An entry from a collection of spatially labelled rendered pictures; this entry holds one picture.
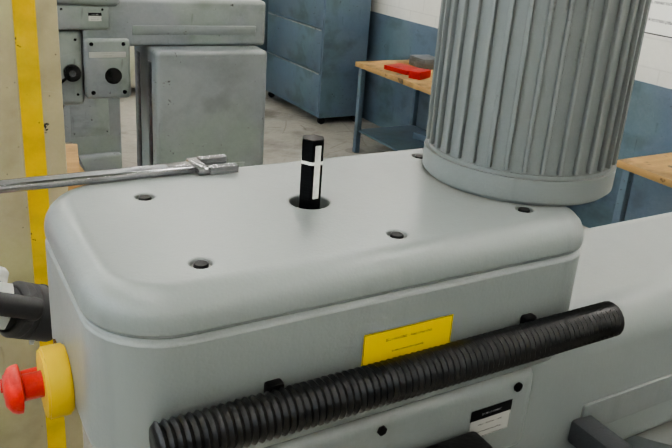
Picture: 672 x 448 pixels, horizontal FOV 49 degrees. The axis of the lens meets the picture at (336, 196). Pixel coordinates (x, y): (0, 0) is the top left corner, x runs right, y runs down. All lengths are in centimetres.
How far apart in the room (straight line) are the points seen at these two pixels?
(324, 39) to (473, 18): 725
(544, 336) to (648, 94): 504
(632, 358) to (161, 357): 57
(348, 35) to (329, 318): 756
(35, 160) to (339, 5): 588
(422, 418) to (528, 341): 12
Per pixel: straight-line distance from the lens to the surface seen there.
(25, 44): 233
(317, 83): 808
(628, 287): 93
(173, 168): 74
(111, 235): 61
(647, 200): 577
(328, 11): 793
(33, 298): 121
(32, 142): 240
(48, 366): 65
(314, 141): 65
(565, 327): 71
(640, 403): 98
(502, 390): 77
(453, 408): 73
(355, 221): 65
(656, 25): 568
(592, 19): 71
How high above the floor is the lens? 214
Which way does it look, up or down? 20 degrees down
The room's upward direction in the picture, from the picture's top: 4 degrees clockwise
